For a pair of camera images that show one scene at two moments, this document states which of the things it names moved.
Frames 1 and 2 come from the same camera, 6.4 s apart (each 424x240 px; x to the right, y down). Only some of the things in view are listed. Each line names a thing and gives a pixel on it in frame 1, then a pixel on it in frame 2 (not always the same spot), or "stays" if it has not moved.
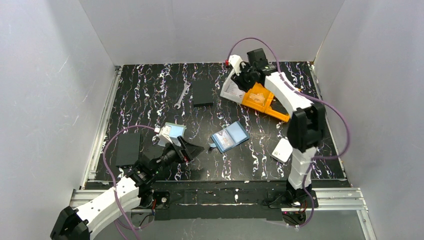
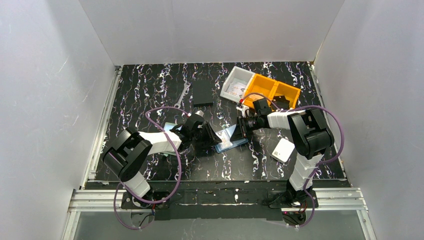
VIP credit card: (225, 139) stays
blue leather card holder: (227, 139) stays
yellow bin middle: (258, 97) stays
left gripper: (182, 151) -> (205, 134)
